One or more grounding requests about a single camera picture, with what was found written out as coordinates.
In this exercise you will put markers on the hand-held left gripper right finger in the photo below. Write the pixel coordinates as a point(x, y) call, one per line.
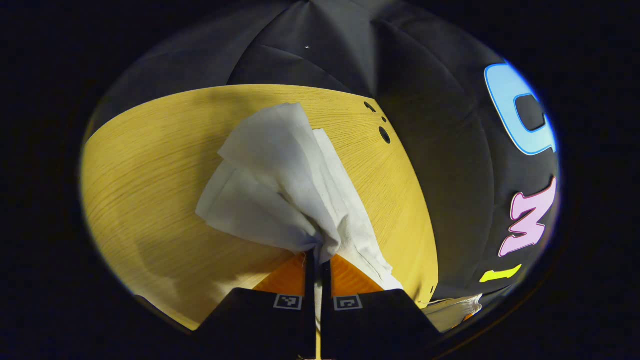
point(326, 310)

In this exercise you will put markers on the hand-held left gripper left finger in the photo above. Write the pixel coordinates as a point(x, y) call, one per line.
point(309, 305)

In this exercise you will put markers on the white jeans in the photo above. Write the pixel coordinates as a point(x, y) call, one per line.
point(280, 185)

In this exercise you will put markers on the black backdrop cloth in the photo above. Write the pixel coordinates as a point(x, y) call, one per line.
point(440, 150)

